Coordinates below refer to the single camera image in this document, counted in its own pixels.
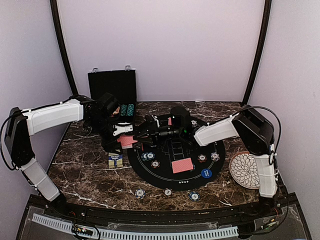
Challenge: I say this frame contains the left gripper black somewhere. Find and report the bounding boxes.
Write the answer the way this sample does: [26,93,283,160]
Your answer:
[87,115,124,155]

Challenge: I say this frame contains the floral patterned ceramic plate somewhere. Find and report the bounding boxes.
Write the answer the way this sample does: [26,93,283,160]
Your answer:
[229,151,260,190]

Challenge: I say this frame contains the dealt red cards front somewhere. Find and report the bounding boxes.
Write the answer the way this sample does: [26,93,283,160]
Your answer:
[171,157,194,174]

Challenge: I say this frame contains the blue white chip mat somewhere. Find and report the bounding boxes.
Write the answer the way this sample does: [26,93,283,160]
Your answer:
[210,152,220,162]

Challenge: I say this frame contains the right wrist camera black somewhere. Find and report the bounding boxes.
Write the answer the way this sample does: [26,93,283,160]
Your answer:
[170,106,192,131]

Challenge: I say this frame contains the wooden card holder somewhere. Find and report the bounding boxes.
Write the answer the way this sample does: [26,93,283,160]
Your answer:
[108,152,124,169]

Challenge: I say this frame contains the red white chip stack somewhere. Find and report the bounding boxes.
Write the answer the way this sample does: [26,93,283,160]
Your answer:
[163,188,173,197]

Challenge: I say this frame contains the blue green chip stack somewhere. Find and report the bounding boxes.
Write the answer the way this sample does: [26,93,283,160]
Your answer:
[188,191,201,202]

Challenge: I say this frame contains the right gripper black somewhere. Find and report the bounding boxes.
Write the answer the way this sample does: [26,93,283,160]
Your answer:
[134,120,183,148]

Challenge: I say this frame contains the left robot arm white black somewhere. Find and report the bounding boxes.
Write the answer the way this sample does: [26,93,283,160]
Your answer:
[1,93,120,218]

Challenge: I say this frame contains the red playing card deck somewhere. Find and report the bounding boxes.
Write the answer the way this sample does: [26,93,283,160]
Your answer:
[117,135,138,149]

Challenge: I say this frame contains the card box in case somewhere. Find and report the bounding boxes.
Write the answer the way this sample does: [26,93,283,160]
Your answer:
[112,106,121,116]

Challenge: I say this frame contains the blue small blind button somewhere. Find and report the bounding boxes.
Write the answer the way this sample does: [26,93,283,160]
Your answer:
[201,168,213,179]

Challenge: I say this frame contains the round black poker mat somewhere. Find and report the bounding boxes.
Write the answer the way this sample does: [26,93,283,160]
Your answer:
[126,113,227,192]

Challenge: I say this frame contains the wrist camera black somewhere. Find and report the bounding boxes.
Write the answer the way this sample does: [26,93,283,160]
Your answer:
[170,106,192,131]
[98,92,120,118]

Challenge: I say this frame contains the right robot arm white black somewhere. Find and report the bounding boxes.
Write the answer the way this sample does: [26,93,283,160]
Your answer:
[128,105,279,217]

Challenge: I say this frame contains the teal chips in case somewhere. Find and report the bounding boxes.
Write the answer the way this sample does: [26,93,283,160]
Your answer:
[120,103,135,117]

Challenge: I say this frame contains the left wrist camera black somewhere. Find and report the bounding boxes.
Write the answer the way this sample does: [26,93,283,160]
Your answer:
[98,92,120,118]

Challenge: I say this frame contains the black poker chip case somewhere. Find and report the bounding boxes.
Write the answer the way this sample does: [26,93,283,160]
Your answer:
[87,69,137,123]

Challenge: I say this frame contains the white cable duct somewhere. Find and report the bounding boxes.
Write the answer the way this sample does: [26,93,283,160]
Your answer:
[31,213,239,240]

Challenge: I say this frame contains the blue white chip stack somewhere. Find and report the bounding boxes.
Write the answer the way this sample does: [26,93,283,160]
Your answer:
[134,188,146,199]

